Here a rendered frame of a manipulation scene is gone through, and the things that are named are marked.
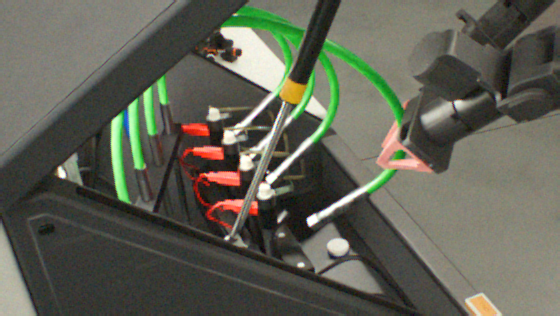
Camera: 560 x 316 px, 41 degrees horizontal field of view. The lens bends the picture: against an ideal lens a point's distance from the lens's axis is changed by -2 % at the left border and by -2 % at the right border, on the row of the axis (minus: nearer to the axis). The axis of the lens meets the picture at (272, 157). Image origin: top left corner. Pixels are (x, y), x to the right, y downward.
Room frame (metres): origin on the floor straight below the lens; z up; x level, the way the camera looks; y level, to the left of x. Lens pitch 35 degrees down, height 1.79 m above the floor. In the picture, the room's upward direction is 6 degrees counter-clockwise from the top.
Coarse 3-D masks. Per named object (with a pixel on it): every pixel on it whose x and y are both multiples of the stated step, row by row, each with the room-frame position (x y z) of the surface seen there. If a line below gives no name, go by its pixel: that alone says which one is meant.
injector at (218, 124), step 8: (208, 120) 1.11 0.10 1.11; (216, 120) 1.10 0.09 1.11; (208, 128) 1.11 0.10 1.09; (216, 128) 1.10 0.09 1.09; (216, 136) 1.10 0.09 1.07; (224, 136) 1.11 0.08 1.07; (216, 144) 1.10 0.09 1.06; (216, 160) 1.11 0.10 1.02; (224, 160) 1.11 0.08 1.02; (224, 168) 1.11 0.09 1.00; (224, 184) 1.11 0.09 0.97
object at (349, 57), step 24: (240, 24) 0.80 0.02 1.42; (264, 24) 0.80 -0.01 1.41; (288, 24) 0.80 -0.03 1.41; (336, 48) 0.79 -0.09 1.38; (360, 72) 0.79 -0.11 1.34; (384, 96) 0.79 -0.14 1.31; (120, 120) 0.82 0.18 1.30; (120, 144) 0.82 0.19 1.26; (120, 168) 0.82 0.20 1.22; (120, 192) 0.82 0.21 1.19
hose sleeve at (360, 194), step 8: (352, 192) 0.80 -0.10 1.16; (360, 192) 0.79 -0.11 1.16; (344, 200) 0.80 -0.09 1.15; (352, 200) 0.79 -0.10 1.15; (360, 200) 0.79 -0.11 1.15; (328, 208) 0.80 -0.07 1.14; (336, 208) 0.79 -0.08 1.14; (344, 208) 0.79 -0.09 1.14; (320, 216) 0.80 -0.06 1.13; (328, 216) 0.79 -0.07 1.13; (336, 216) 0.79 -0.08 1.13
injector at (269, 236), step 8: (272, 192) 0.89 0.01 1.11; (256, 200) 0.88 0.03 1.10; (264, 200) 0.87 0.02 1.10; (272, 200) 0.88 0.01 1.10; (264, 208) 0.87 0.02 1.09; (272, 208) 0.88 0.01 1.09; (264, 216) 0.87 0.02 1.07; (272, 216) 0.88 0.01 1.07; (280, 216) 0.89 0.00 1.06; (288, 216) 0.89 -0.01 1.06; (264, 224) 0.87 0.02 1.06; (272, 224) 0.87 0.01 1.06; (280, 224) 0.88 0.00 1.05; (264, 232) 0.88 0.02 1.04; (272, 232) 0.87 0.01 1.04; (264, 240) 0.88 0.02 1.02; (272, 240) 0.88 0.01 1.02; (272, 248) 0.88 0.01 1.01; (272, 256) 0.88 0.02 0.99
